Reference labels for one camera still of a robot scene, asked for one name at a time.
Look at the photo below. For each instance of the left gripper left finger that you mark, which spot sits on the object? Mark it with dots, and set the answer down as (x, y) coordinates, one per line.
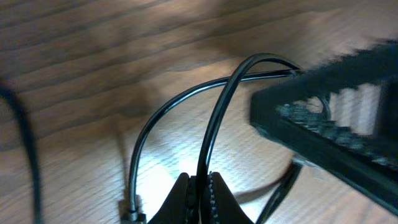
(173, 209)

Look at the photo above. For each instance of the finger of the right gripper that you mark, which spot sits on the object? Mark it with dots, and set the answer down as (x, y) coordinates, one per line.
(366, 162)

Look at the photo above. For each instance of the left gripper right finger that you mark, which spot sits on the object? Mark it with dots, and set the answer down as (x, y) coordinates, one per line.
(218, 205)

